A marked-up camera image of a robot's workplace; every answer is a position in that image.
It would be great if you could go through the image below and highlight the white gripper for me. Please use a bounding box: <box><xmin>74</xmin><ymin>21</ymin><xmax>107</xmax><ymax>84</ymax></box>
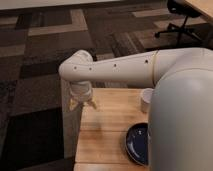
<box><xmin>69</xmin><ymin>81</ymin><xmax>97</xmax><ymax>111</ymax></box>

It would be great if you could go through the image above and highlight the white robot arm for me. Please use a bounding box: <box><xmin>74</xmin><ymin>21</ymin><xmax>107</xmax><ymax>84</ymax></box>
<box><xmin>58</xmin><ymin>47</ymin><xmax>213</xmax><ymax>171</ymax></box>

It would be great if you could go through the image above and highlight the black office chair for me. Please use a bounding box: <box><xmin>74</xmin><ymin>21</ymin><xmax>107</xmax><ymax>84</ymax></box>
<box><xmin>154</xmin><ymin>0</ymin><xmax>209</xmax><ymax>48</ymax></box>

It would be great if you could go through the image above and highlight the white paper cup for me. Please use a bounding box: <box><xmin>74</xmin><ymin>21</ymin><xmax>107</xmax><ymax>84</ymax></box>
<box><xmin>140</xmin><ymin>88</ymin><xmax>153</xmax><ymax>113</ymax></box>

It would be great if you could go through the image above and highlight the dark blue plate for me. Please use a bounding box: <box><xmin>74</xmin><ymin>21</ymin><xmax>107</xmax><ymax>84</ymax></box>
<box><xmin>125</xmin><ymin>123</ymin><xmax>149</xmax><ymax>166</ymax></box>

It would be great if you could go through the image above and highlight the wooden desk corner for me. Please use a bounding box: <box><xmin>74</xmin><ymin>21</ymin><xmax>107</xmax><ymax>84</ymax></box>
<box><xmin>184</xmin><ymin>0</ymin><xmax>213</xmax><ymax>20</ymax></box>

